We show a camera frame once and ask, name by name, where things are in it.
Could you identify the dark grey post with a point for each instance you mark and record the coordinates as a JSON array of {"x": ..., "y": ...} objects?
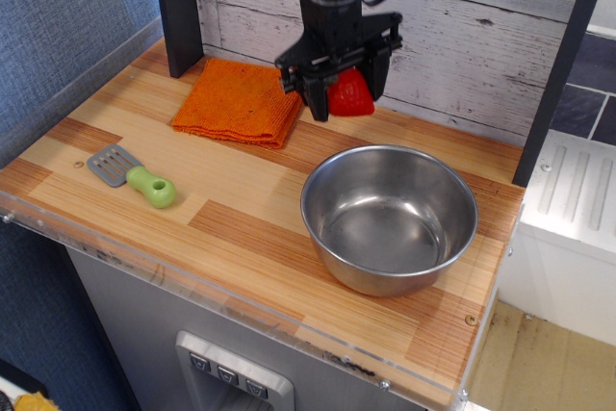
[
  {"x": 182, "y": 33},
  {"x": 563, "y": 63}
]

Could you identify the white ribbed appliance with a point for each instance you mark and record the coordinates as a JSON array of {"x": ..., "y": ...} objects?
[{"x": 560, "y": 264}]

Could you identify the dark grey right post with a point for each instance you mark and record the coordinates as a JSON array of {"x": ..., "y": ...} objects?
[{"x": 563, "y": 63}]

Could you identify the yellow object bottom corner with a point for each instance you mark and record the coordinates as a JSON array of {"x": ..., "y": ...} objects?
[{"x": 34, "y": 402}]

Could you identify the silver button panel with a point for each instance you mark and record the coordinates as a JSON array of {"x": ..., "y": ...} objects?
[{"x": 233, "y": 375}]

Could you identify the orange folded cloth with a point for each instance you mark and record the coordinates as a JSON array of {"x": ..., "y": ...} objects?
[{"x": 234, "y": 101}]

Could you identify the grey toy kitchen cabinet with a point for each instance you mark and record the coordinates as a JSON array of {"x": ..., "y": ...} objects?
[{"x": 144, "y": 324}]

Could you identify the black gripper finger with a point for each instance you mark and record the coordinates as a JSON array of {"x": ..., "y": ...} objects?
[
  {"x": 374, "y": 69},
  {"x": 314, "y": 93}
]

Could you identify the dark grey left post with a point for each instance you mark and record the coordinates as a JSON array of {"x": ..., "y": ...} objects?
[{"x": 182, "y": 33}]

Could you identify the stainless steel bowl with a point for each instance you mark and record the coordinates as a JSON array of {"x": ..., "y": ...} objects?
[{"x": 388, "y": 220}]

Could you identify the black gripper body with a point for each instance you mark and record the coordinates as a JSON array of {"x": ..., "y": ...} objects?
[{"x": 335, "y": 35}]

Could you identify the green handled grey spatula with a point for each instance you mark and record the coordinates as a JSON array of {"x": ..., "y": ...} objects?
[{"x": 115, "y": 166}]

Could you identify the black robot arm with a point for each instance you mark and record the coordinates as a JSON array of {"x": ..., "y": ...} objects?
[{"x": 336, "y": 37}]

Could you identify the clear acrylic edge guard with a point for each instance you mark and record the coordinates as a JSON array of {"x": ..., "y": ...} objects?
[{"x": 419, "y": 348}]

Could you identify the red toy strawberry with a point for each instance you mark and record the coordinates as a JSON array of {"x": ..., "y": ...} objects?
[{"x": 350, "y": 95}]

